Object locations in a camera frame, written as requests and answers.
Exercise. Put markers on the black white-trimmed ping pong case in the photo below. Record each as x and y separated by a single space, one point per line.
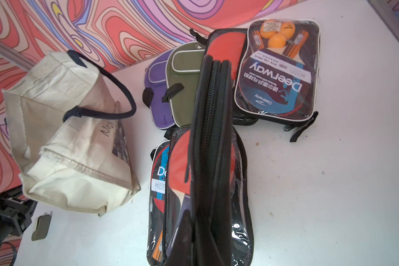
278 73

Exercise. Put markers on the clear Deerway ping pong set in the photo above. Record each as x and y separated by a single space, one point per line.
155 254

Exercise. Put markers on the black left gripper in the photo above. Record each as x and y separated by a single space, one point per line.
15 213

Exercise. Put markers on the olive ping pong paddle case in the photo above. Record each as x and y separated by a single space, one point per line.
182 74

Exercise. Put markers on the cream canvas tote bag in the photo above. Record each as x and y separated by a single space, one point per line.
67 137

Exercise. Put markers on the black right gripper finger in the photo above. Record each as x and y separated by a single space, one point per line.
181 254

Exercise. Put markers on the clear red ping pong case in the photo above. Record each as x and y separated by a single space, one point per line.
225 44

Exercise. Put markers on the purple ping pong paddle case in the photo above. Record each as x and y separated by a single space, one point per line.
155 89

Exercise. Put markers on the small grey rubber pad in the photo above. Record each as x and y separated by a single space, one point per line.
42 226

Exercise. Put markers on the clear red paddle case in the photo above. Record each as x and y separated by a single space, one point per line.
209 161

